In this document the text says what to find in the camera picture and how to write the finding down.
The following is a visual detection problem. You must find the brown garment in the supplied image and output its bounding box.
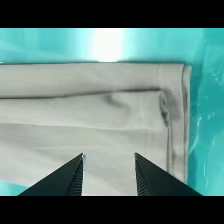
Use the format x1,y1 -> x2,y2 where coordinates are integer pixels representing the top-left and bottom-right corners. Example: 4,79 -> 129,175
0,62 -> 194,197

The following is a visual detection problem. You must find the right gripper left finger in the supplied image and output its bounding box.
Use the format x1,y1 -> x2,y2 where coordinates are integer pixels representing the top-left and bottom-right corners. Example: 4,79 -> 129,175
18,152 -> 84,197

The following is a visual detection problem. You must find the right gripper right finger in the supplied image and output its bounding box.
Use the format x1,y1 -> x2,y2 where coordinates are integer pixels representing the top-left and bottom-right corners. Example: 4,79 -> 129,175
134,152 -> 203,197

